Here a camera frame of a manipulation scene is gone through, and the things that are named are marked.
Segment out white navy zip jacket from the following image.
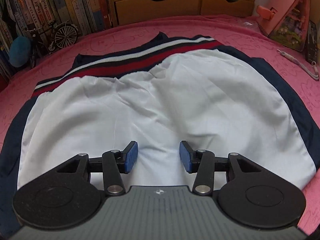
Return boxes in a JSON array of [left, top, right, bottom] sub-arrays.
[[1, 33, 319, 237]]

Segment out pink rabbit pattern mat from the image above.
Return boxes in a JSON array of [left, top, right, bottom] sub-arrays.
[[0, 15, 320, 235]]

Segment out miniature black bicycle model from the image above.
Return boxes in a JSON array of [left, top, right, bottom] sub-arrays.
[[25, 21, 78, 55]]

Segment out blue round ball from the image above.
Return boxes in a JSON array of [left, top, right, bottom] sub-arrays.
[[9, 36, 31, 68]]

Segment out wooden desktop drawer shelf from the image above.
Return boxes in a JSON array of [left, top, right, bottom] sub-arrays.
[[108, 0, 255, 27]]

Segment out pink house shaped box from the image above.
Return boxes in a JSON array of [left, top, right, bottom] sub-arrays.
[[256, 0, 311, 51]]

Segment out row of upright books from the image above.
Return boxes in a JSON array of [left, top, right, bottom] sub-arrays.
[[1, 0, 114, 83]]

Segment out white braided cord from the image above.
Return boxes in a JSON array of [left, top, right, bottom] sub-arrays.
[[277, 48, 320, 81]]

